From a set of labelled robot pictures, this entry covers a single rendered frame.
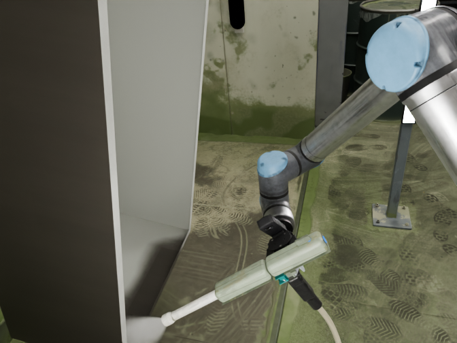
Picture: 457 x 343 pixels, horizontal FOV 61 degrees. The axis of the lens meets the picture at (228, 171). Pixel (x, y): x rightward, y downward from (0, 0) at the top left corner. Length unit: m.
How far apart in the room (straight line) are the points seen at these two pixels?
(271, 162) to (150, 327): 0.56
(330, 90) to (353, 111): 1.86
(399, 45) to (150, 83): 0.82
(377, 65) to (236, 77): 2.25
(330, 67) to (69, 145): 2.29
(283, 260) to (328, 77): 2.03
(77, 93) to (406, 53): 0.53
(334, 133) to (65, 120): 0.68
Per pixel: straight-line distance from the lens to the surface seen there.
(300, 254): 0.95
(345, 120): 1.05
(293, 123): 3.00
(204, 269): 2.00
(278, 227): 1.07
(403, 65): 0.72
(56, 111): 0.72
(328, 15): 2.74
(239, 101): 3.01
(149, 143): 1.41
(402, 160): 2.19
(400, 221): 2.38
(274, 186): 1.16
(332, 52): 2.79
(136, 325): 1.14
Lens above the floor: 1.47
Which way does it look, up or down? 32 degrees down
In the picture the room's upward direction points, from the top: 6 degrees counter-clockwise
